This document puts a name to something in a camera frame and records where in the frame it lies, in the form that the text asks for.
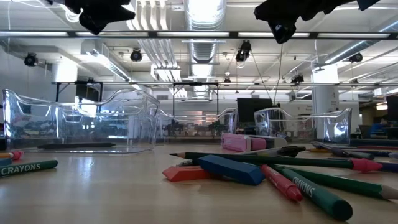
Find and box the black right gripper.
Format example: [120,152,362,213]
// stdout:
[254,0,324,44]

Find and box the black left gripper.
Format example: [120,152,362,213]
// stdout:
[63,0,136,35]

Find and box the green pencil pink eraser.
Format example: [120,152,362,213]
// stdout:
[169,151,384,174]

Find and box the blue eraser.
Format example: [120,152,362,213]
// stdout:
[197,154,266,187]

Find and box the pink highlighter marker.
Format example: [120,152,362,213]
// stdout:
[0,150,24,161]

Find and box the red crayon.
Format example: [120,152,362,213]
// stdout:
[260,164,304,202]

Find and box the green crayon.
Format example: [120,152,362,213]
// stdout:
[280,167,354,222]
[0,159,58,179]

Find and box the grey crayon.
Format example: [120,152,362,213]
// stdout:
[351,149,398,158]

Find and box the orange red eraser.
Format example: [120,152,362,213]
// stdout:
[162,165,218,182]

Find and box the black crossbar with lights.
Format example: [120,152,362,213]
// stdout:
[0,29,398,40]

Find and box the white column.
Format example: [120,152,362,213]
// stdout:
[312,63,340,141]
[51,63,78,83]

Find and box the black monitor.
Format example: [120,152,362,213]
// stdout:
[386,94,398,123]
[236,97,274,124]

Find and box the clear plastic bin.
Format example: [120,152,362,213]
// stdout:
[58,105,158,146]
[254,107,353,146]
[155,107,239,146]
[2,88,161,154]

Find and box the person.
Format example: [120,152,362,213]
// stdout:
[369,114,390,139]

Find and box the silver ventilation duct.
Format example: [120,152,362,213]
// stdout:
[183,0,228,98]

